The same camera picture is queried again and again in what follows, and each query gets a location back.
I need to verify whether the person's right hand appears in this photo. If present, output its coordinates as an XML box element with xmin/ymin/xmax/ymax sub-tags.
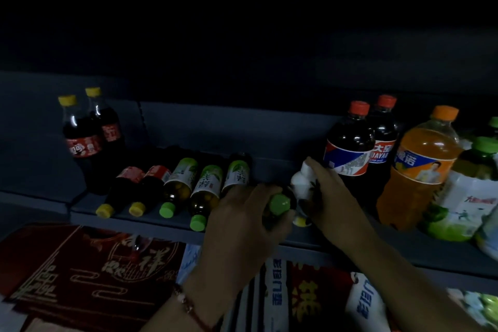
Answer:
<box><xmin>303</xmin><ymin>156</ymin><xmax>377</xmax><ymax>258</ymax></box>

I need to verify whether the person's left hand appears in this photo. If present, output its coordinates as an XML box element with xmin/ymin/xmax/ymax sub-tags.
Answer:
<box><xmin>182</xmin><ymin>184</ymin><xmax>296</xmax><ymax>314</ymax></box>

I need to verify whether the white palm print bottle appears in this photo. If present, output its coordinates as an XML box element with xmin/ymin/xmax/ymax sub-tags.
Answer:
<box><xmin>289</xmin><ymin>160</ymin><xmax>324</xmax><ymax>228</ymax></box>

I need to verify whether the large red-capped cola bottle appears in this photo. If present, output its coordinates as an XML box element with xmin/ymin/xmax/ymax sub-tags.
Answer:
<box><xmin>323</xmin><ymin>100</ymin><xmax>376</xmax><ymax>204</ymax></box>
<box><xmin>367</xmin><ymin>94</ymin><xmax>399</xmax><ymax>188</ymax></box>

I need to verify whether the large orange soda bottle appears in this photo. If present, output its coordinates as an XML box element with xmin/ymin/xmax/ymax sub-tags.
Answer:
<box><xmin>375</xmin><ymin>105</ymin><xmax>466</xmax><ymax>232</ymax></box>

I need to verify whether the small yellow-capped cola bottle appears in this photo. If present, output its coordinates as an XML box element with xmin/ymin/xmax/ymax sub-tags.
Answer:
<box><xmin>85</xmin><ymin>86</ymin><xmax>127</xmax><ymax>173</ymax></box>
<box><xmin>58</xmin><ymin>94</ymin><xmax>117</xmax><ymax>196</ymax></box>
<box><xmin>95</xmin><ymin>166</ymin><xmax>145</xmax><ymax>219</ymax></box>
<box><xmin>128</xmin><ymin>164</ymin><xmax>173</xmax><ymax>218</ymax></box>

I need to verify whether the dark grey metal shelf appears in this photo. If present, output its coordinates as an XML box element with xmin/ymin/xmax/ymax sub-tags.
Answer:
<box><xmin>0</xmin><ymin>0</ymin><xmax>498</xmax><ymax>294</ymax></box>

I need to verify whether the white bottle yellow base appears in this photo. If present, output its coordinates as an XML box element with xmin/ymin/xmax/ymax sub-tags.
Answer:
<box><xmin>474</xmin><ymin>203</ymin><xmax>498</xmax><ymax>262</ymax></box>

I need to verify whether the person's right forearm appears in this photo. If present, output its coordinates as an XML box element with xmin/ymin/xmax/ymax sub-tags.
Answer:
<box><xmin>346</xmin><ymin>226</ymin><xmax>483</xmax><ymax>332</ymax></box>

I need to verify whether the person's left forearm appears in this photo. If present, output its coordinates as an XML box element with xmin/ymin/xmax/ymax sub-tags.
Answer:
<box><xmin>140</xmin><ymin>296</ymin><xmax>223</xmax><ymax>332</ymax></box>

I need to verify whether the red plastic snack bag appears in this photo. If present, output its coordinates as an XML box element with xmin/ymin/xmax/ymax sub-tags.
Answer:
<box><xmin>289</xmin><ymin>261</ymin><xmax>355</xmax><ymax>332</ymax></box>

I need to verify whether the beaded wrist bracelet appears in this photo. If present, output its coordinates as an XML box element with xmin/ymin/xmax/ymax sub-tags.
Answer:
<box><xmin>171</xmin><ymin>283</ymin><xmax>220</xmax><ymax>332</ymax></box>

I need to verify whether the colourful ring candy pack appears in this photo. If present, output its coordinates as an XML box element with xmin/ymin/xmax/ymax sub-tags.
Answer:
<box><xmin>447</xmin><ymin>288</ymin><xmax>498</xmax><ymax>332</ymax></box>

